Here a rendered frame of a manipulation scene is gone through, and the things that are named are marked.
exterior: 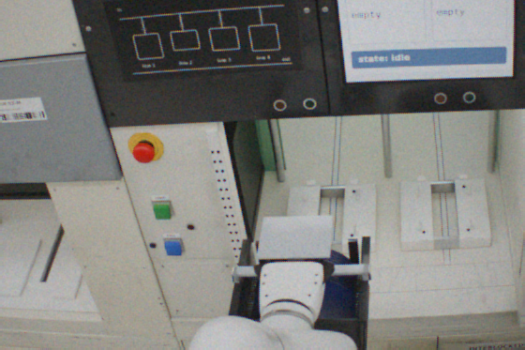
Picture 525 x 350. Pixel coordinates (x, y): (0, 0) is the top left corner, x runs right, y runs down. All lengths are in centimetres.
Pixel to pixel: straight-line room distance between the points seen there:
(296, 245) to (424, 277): 54
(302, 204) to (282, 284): 71
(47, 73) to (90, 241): 42
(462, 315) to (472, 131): 63
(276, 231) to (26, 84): 51
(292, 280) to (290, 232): 11
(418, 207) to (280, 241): 64
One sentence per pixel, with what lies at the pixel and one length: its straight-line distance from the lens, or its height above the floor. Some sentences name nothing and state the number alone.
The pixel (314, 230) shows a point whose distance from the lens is 141.
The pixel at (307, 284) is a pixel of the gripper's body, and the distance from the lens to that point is 132.
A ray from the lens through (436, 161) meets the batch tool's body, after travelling 215.
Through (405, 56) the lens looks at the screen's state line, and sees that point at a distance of 135.
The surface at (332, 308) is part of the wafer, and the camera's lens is 152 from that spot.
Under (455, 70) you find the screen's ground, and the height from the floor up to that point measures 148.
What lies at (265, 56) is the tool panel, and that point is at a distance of 136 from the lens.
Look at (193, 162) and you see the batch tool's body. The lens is 153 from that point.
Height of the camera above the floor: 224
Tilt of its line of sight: 38 degrees down
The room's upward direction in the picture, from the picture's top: 10 degrees counter-clockwise
